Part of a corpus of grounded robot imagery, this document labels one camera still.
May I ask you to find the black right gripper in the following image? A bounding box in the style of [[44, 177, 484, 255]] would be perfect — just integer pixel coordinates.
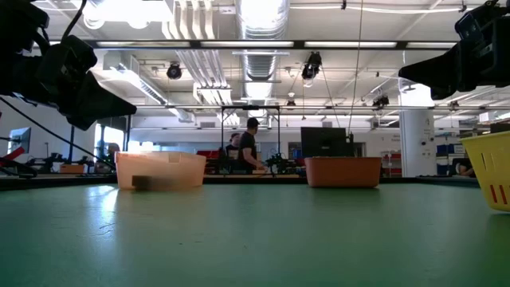
[[398, 14, 510, 101]]

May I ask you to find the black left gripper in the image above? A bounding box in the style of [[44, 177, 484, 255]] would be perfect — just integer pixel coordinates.
[[15, 34, 138, 132]]

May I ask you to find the white pillar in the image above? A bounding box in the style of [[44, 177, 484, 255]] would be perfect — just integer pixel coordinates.
[[398, 77, 437, 178]]

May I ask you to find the small tilted monitor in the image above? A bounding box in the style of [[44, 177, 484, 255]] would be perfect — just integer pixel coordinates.
[[7, 126, 33, 155]]

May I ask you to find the seated person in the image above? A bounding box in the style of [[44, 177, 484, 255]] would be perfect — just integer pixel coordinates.
[[453, 158, 476, 178]]

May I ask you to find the orange plastic bin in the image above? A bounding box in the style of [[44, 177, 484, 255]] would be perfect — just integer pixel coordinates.
[[304, 156, 383, 189], [114, 151, 207, 191]]

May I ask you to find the yellow slotted plastic basket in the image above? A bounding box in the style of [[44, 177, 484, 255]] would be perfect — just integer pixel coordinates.
[[460, 130, 510, 213]]

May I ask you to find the black monitor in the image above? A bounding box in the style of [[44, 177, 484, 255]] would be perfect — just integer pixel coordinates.
[[300, 126, 348, 159]]

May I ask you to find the standing person with cap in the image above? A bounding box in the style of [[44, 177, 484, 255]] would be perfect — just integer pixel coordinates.
[[237, 117, 266, 175]]

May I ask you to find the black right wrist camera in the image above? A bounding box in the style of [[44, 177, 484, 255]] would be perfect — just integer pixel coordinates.
[[454, 1, 500, 41]]

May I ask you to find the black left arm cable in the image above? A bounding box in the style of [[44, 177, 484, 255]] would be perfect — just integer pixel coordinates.
[[0, 96, 117, 171]]

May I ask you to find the black hanging camera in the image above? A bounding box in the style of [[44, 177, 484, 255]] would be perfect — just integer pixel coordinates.
[[166, 61, 183, 81], [300, 50, 324, 81]]

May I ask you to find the black cage frame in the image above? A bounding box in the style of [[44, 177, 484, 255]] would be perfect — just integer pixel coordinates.
[[220, 104, 281, 176]]

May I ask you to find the black table edge frame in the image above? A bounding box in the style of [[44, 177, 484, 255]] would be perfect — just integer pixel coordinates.
[[0, 173, 481, 191]]

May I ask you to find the silver ventilation duct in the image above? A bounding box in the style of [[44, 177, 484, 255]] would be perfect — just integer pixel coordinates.
[[234, 0, 291, 101]]

